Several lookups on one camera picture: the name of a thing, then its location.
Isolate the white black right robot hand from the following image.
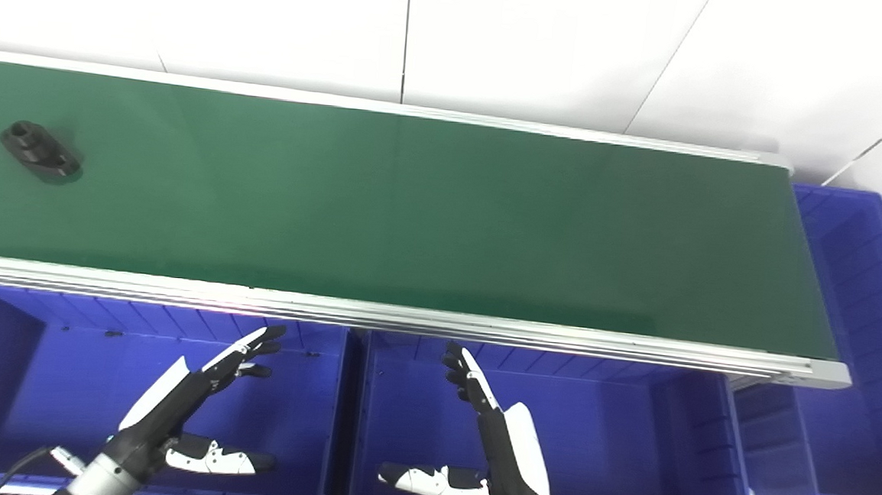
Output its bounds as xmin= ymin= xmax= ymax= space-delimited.
xmin=376 ymin=338 xmax=582 ymax=495

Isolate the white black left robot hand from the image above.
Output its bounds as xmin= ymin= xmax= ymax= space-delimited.
xmin=101 ymin=315 xmax=287 ymax=492

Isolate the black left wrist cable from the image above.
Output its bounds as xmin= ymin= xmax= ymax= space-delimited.
xmin=0 ymin=441 xmax=86 ymax=495

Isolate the black flanged machine part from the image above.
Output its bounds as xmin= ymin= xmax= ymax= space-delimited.
xmin=0 ymin=119 xmax=87 ymax=183

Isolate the blue plastic bin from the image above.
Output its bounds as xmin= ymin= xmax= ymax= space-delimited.
xmin=728 ymin=180 xmax=882 ymax=495
xmin=342 ymin=328 xmax=770 ymax=495
xmin=0 ymin=283 xmax=355 ymax=495

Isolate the green conveyor belt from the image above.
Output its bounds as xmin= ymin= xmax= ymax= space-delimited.
xmin=0 ymin=48 xmax=871 ymax=393

